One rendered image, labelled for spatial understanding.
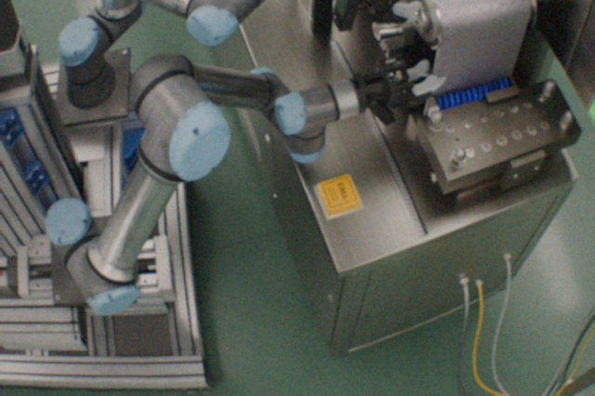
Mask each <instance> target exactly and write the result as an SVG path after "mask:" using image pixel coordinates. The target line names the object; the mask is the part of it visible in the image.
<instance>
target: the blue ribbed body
mask: <svg viewBox="0 0 595 396"><path fill-rule="evenodd" d="M510 86H512V82H509V81H508V80H507V79H506V78H504V79H503V82H502V81H501V80H498V81H497V82H496V81H494V82H493V84H491V83H487V85H486V84H482V87H481V86H476V88H475V87H474V86H473V87H472V88H471V89H470V90H469V89H468V88H466V90H465V92H466V94H465V92H464V90H460V91H459V94H458V92H457V91H455V92H454V96H453V94H452V93H449V94H448V98H447V96H446V95H442V99H443V100H442V99H441V97H439V96H438V97H436V103H437V105H438V107H439V109H440V111H441V110H444V109H448V108H451V107H455V106H457V105H461V104H464V103H468V102H471V101H474V100H477V99H483V97H484V94H486V93H489V92H493V91H496V90H499V89H502V88H506V87H510ZM470 91H471V92H470ZM478 96H479V97H478Z"/></svg>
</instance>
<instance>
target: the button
mask: <svg viewBox="0 0 595 396"><path fill-rule="evenodd" d="M318 191H319V193H320V195H321V197H322V200H323V202H324V206H325V209H326V211H327V214H328V216H333V215H335V214H338V213H341V212H344V211H347V210H350V209H352V208H355V207H358V206H360V203H361V200H360V198H359V196H358V193H357V191H356V190H355V187H354V185H353V183H352V180H351V178H350V175H349V174H348V175H345V176H342V177H338V178H333V179H330V180H327V181H324V182H321V183H319V184H318Z"/></svg>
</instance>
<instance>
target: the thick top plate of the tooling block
mask: <svg viewBox="0 0 595 396"><path fill-rule="evenodd" d="M552 79H553V80H554V81H555V79H554V78H552ZM545 82H547V80H546V81H543V82H539V83H536V84H532V85H529V86H524V87H520V88H518V89H519V91H520V92H521V94H520V96H519V97H518V98H516V99H510V100H507V101H503V102H500V103H497V104H494V105H491V106H487V104H486V102H485V100H484V99H477V100H474V101H471V102H468V103H464V104H461V105H457V106H455V107H451V108H448V109H444V110H441V111H440V112H442V113H443V118H444V119H443V123H444V127H443V130H442V131H440V132H434V131H432V130H430V128H429V126H428V121H429V119H430V118H429V116H428V115H427V114H426V115H422V116H419V117H418V118H417V123H416V131H415V132H416V135H417V137H418V139H419V141H420V144H421V146H422V148H423V150H424V152H425V154H426V155H427V157H428V160H429V162H430V165H431V167H432V170H433V172H434V174H435V176H436V178H437V180H438V182H439V184H440V186H441V189H442V191H443V194H445V193H448V192H450V191H454V190H457V189H460V188H462V187H465V186H468V185H470V184H472V183H475V182H477V181H480V180H483V179H485V178H490V177H491V176H494V175H497V174H499V173H502V172H504V171H506V169H507V167H508V164H509V161H510V160H513V159H516V158H518V157H521V156H524V155H525V154H528V153H531V152H535V151H538V150H540V149H543V151H544V153H545V154H546V155H548V154H551V153H553V152H557V151H559V150H562V149H564V148H567V147H569V146H572V145H574V144H576V143H577V142H578V140H579V138H580V136H581V134H582V132H583V130H582V128H581V126H580V125H579V123H578V122H577V120H576V118H575V115H574V113H573V116H574V119H573V123H572V127H571V128H570V129H568V130H566V129H563V128H562V127H561V125H560V119H561V117H562V115H563V114H565V112H567V111H570V112H573V111H572V110H571V108H570V106H569V104H568V102H567V100H566V99H565V97H564V95H563V93H562V92H561V90H560V88H559V86H558V85H557V83H556V81H555V84H556V86H555V93H554V96H553V97H551V98H549V97H547V96H545V95H544V94H543V92H542V86H543V85H544V84H545ZM458 147H462V148H464V149H465V151H466V164H465V166H464V167H462V168H454V167H453V166H452V165H451V163H450V157H451V155H452V154H453V151H455V150H456V149H457V148H458Z"/></svg>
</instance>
